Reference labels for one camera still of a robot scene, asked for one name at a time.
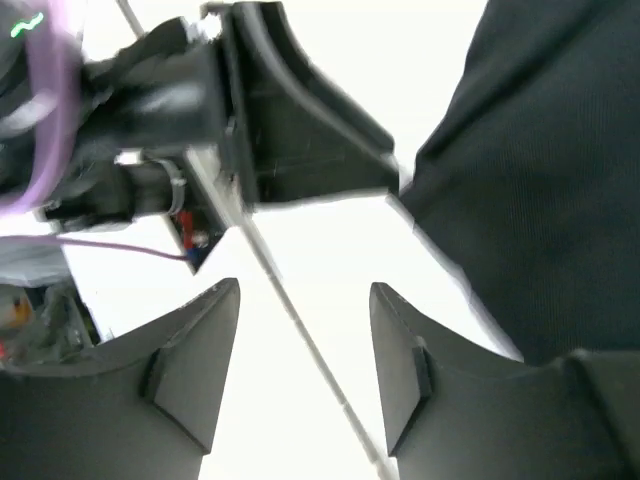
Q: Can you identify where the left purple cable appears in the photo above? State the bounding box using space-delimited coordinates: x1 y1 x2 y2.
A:
0 0 191 264

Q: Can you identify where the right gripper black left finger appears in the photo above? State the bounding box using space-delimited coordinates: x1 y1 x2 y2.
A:
1 278 241 480

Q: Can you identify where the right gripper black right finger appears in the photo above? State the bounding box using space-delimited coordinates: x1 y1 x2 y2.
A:
369 283 639 480

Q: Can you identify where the black pleated skirt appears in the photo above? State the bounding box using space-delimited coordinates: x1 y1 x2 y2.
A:
401 1 639 364

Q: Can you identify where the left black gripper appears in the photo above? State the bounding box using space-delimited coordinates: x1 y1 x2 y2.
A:
40 2 399 230

